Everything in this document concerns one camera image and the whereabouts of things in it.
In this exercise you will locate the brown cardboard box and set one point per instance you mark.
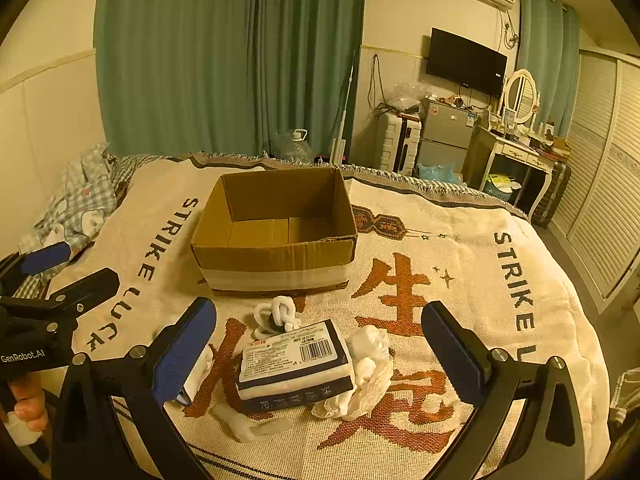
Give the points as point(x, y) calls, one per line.
point(276, 231)

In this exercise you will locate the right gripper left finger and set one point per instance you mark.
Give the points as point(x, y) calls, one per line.
point(88, 440)

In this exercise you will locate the black wall television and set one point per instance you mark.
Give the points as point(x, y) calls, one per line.
point(466, 63)

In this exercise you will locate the clear water jug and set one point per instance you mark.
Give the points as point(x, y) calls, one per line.
point(292, 145)

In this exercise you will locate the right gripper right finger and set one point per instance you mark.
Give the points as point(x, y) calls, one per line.
point(547, 442)

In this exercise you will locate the green waste basket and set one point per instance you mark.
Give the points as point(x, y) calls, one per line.
point(501, 186)

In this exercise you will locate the oval vanity mirror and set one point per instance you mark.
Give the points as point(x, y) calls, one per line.
point(520, 99)

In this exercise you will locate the white suitcase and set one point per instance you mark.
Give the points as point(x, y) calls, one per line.
point(397, 142)

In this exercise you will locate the checked pyjama cloth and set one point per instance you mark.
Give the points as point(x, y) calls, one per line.
point(91, 188)

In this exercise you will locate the blue plastic bag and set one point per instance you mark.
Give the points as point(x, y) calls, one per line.
point(441, 173)

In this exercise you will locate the green side curtain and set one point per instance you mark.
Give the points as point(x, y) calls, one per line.
point(549, 50)

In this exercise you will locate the white dressing table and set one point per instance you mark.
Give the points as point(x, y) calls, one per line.
point(486, 149)

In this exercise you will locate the white knotted sock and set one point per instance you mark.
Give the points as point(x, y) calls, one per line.
point(277, 317)

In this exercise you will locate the white louvred wardrobe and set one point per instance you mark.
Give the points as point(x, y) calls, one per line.
point(597, 220)

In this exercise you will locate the white cloth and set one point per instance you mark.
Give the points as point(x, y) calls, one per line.
point(369, 348)

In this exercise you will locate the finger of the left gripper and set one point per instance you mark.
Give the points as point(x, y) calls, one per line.
point(75, 292)
point(15, 268)

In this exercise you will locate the cream printed bed blanket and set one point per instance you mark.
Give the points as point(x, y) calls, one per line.
point(487, 265)

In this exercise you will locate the white stick vacuum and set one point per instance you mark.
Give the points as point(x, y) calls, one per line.
point(338, 141)

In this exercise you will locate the person's left hand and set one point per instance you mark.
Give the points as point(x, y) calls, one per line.
point(30, 401)

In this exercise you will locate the navy white tissue pack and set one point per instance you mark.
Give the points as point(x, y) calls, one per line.
point(294, 369)

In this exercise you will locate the grey mini fridge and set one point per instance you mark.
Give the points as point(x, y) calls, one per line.
point(445, 135)

